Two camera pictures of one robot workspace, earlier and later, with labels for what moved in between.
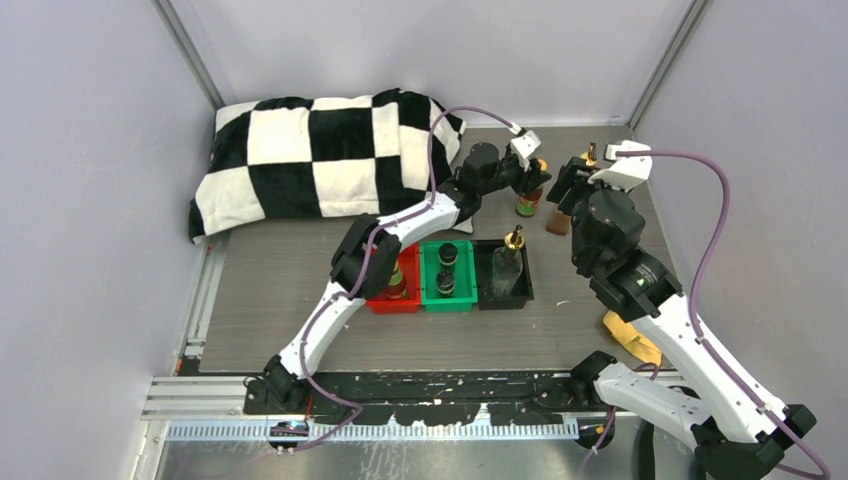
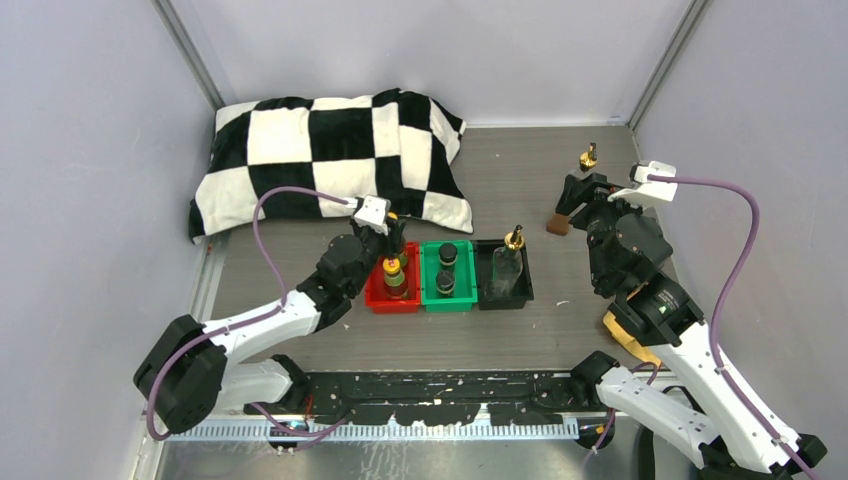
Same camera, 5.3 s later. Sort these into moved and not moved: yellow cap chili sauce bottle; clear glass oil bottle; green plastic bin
Moved: yellow cap chili sauce bottle
Not moved: clear glass oil bottle; green plastic bin
